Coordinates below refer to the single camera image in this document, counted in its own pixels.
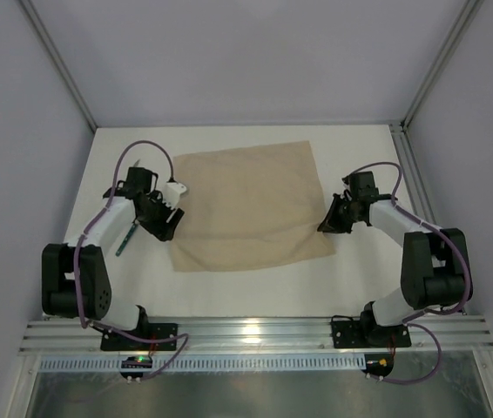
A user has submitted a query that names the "beige cloth napkin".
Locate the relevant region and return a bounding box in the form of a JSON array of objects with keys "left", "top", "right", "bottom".
[{"left": 170, "top": 141, "right": 335, "bottom": 273}]

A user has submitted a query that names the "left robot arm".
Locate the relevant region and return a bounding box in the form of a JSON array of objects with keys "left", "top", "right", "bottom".
[{"left": 41, "top": 167, "right": 187, "bottom": 348}]

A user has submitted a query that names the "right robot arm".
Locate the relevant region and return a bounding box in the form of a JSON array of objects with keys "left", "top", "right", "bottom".
[{"left": 317, "top": 167, "right": 472, "bottom": 348}]

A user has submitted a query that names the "left controller board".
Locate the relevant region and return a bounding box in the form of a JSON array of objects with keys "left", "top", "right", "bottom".
[{"left": 119, "top": 354, "right": 152, "bottom": 383}]

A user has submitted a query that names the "controller board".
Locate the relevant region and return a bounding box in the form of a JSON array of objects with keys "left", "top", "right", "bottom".
[
  {"left": 119, "top": 354, "right": 152, "bottom": 383},
  {"left": 362, "top": 353, "right": 395, "bottom": 381}
]

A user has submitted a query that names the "right controller board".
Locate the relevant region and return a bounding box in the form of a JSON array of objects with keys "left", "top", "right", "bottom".
[{"left": 362, "top": 353, "right": 395, "bottom": 381}]

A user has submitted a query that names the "green handled knife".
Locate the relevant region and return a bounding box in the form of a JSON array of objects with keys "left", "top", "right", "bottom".
[{"left": 115, "top": 158, "right": 147, "bottom": 258}]

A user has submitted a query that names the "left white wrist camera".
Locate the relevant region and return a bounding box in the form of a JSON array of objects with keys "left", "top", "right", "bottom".
[{"left": 161, "top": 181, "right": 188, "bottom": 208}]

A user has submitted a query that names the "right aluminium side rail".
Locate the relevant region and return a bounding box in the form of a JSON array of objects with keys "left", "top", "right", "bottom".
[{"left": 388, "top": 122, "right": 466, "bottom": 315}]

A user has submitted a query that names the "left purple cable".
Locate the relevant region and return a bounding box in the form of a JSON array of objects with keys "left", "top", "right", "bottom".
[{"left": 74, "top": 139, "right": 190, "bottom": 382}]

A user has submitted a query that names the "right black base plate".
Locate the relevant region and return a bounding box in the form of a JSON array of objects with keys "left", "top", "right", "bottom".
[{"left": 330, "top": 315, "right": 412, "bottom": 348}]

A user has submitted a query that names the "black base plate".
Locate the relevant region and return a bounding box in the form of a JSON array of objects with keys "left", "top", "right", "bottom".
[
  {"left": 330, "top": 315, "right": 412, "bottom": 348},
  {"left": 91, "top": 322, "right": 179, "bottom": 352}
]

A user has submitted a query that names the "front aluminium rail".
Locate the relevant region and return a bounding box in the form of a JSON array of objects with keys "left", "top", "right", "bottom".
[{"left": 18, "top": 315, "right": 493, "bottom": 355}]

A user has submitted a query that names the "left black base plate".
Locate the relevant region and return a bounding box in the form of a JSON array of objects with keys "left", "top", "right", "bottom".
[{"left": 91, "top": 322, "right": 179, "bottom": 352}]

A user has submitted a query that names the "slotted cable duct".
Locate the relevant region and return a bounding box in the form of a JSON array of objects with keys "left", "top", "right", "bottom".
[{"left": 38, "top": 353, "right": 364, "bottom": 373}]

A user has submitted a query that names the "right frame post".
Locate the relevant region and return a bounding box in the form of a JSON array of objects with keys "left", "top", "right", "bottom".
[{"left": 401, "top": 0, "right": 483, "bottom": 131}]

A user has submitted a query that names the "frame post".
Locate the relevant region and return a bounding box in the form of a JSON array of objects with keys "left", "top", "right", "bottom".
[
  {"left": 401, "top": 0, "right": 483, "bottom": 131},
  {"left": 15, "top": 0, "right": 99, "bottom": 133}
]

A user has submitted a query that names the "left frame post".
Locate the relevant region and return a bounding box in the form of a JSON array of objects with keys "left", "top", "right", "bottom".
[{"left": 15, "top": 0, "right": 99, "bottom": 133}]

